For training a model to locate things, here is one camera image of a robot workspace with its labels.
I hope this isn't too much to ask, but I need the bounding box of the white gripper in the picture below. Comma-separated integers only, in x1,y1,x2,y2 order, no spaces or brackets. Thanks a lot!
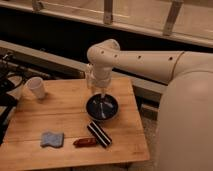
90,68,112,98

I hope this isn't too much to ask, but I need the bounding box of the white ceramic cup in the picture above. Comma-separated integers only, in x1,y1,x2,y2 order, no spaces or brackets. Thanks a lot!
26,77,45,99

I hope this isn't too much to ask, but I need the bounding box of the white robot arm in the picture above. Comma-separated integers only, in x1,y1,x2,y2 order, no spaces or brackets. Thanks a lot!
87,39,213,171

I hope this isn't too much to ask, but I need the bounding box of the dark blue ceramic bowl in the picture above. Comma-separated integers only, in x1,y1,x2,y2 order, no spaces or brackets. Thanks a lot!
86,94,118,121

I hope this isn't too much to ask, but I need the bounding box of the clear glass bottle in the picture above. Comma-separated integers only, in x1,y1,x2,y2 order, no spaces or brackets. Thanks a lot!
85,63,94,89

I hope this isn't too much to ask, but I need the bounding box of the black white striped block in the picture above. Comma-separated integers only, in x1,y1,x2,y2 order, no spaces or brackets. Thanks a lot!
87,122,112,148

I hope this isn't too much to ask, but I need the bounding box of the red brown small object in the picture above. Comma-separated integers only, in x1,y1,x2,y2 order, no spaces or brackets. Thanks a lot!
73,138,97,148

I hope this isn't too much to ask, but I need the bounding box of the blue sponge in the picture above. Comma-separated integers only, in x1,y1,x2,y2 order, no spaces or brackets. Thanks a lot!
40,132,64,148

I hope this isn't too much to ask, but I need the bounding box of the black cables bundle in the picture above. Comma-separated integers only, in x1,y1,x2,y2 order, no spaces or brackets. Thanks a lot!
0,53,28,144

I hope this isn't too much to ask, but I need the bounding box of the metal window frame rail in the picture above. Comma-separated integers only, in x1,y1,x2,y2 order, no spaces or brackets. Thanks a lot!
0,0,213,48

